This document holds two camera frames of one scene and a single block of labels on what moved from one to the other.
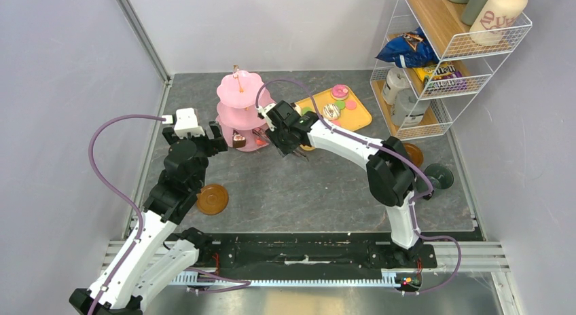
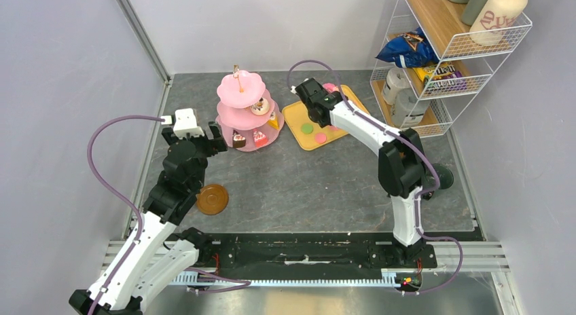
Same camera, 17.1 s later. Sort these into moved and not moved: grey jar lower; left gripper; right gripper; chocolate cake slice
Moved: right gripper
Not moved: left gripper; chocolate cake slice; grey jar lower
